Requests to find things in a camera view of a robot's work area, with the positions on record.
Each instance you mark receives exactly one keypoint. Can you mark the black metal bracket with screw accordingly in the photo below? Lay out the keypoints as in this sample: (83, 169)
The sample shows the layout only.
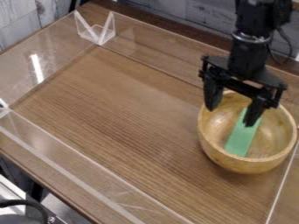
(32, 213)

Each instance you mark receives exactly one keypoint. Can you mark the clear acrylic tray wall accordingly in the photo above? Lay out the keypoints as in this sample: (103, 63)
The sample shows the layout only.
(61, 144)

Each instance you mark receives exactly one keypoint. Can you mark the green rectangular block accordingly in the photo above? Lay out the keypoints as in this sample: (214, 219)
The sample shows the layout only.
(240, 137)

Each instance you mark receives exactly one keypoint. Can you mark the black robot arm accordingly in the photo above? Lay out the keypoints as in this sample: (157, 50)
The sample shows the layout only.
(260, 18)

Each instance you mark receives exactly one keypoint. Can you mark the clear acrylic corner bracket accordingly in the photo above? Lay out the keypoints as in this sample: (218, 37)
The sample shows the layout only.
(99, 34)

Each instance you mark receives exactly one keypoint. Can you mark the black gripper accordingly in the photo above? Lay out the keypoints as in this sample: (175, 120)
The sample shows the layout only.
(242, 72)

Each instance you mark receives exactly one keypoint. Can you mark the brown wooden bowl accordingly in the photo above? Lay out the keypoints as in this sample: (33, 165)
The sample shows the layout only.
(274, 140)

